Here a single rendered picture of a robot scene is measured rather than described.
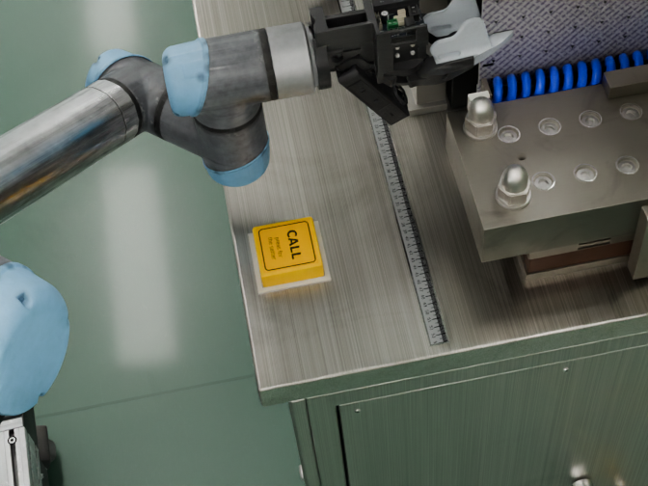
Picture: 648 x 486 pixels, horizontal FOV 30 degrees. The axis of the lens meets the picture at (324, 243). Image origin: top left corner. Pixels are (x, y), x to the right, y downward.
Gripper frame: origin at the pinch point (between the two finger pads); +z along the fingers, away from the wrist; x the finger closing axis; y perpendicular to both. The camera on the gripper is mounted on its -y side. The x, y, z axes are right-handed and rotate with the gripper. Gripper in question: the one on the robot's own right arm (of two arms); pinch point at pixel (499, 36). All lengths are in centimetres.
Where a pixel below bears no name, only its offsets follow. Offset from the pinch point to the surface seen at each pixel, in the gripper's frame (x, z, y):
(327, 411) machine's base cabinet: -25.9, -25.1, -26.9
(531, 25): -0.2, 3.4, 1.0
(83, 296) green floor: 51, -67, -109
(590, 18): -0.3, 9.8, 0.4
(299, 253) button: -11.3, -24.9, -16.5
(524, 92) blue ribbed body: -3.6, 2.1, -5.5
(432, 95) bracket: 7.8, -5.3, -16.7
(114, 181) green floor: 79, -58, -109
